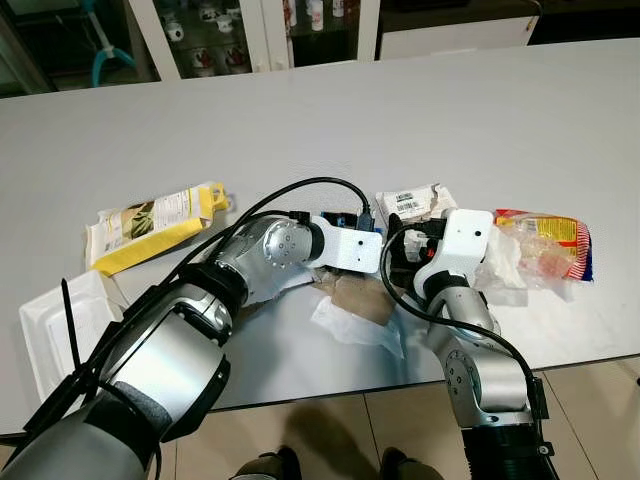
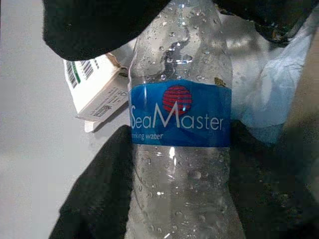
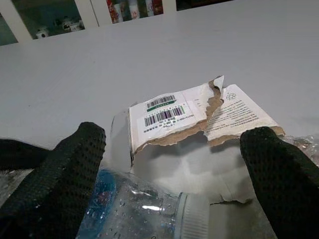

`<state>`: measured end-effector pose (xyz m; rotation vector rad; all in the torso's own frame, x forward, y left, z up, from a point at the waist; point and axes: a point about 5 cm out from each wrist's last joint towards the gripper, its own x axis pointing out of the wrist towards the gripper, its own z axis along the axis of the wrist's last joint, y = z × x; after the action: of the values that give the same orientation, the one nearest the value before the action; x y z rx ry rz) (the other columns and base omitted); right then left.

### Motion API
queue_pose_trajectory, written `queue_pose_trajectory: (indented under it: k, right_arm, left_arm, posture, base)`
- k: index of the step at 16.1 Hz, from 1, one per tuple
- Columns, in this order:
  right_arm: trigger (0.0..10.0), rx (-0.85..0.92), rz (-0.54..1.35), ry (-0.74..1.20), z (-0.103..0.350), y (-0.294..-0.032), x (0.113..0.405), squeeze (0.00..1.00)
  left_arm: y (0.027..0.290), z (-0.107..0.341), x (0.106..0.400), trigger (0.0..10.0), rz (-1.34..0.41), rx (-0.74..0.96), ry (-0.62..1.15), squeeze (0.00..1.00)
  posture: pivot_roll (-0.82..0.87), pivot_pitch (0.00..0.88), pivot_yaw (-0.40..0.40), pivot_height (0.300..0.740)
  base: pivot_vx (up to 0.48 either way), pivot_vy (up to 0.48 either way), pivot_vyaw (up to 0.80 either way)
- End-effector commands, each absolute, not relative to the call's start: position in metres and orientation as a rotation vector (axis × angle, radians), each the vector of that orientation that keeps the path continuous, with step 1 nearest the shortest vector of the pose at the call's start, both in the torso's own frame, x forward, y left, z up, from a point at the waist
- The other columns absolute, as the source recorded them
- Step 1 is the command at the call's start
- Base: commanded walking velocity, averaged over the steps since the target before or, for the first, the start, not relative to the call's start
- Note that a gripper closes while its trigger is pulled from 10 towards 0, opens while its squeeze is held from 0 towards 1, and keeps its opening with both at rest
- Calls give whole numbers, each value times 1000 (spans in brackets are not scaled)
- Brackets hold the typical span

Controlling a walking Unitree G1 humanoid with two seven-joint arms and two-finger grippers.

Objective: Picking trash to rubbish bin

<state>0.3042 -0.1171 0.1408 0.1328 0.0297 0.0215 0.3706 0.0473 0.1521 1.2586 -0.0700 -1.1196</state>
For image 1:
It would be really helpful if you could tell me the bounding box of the white tissue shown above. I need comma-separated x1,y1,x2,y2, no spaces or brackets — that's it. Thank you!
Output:
478,225,531,293
310,295,406,359

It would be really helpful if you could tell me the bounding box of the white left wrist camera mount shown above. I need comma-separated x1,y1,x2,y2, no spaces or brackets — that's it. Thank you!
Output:
318,222,387,274

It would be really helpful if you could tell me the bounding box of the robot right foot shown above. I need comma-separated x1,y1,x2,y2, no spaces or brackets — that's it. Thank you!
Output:
378,447,446,480

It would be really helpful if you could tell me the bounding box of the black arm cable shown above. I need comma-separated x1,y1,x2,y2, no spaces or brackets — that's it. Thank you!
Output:
380,228,551,421
150,177,376,291

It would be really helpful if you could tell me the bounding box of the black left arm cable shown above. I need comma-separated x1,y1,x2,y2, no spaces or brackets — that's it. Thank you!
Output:
150,177,376,291

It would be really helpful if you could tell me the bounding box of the clear red yellow snack bag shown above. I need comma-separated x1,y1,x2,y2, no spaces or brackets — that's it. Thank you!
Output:
495,208,594,286

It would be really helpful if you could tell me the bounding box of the white board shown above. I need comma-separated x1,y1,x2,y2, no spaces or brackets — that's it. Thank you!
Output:
380,15,531,61

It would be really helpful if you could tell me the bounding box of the white foam tray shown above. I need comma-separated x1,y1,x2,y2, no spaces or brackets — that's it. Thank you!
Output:
18,268,131,401

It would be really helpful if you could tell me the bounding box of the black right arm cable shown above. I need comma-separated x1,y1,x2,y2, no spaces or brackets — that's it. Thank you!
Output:
380,228,551,421

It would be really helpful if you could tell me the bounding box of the teal plastic mop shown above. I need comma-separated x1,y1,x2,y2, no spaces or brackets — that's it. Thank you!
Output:
80,0,136,89

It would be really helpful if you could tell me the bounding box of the white wrapper with barcode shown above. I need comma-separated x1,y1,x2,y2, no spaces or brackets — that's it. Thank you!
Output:
375,183,461,229

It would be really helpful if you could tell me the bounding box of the brown cardboard piece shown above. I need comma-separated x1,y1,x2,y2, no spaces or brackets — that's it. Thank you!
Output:
312,268,401,326

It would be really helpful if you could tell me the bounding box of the white flat tissue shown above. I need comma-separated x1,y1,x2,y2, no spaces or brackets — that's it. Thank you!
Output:
310,295,406,359

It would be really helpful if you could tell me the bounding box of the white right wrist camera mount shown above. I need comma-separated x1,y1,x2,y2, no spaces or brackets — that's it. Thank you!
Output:
414,208,497,301

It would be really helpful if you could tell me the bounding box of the white printed mug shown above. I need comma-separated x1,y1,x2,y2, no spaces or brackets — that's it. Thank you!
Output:
193,50,219,76
226,45,251,73

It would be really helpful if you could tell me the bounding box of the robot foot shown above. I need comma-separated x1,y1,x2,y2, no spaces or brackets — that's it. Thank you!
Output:
378,447,446,480
232,445,303,480

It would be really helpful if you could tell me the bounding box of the black cable tie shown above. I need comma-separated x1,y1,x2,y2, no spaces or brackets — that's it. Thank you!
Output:
60,278,86,376

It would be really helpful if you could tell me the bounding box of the yellow white snack package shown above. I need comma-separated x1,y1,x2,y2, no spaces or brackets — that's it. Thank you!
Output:
85,182,236,278

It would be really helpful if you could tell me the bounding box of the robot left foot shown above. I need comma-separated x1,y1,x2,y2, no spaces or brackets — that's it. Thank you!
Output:
232,445,303,480

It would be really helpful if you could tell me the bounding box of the white framed glass cabinet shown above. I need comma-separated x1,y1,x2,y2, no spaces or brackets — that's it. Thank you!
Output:
0,0,381,99

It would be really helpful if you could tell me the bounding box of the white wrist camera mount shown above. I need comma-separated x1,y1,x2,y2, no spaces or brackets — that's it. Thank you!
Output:
318,222,387,274
414,208,497,301

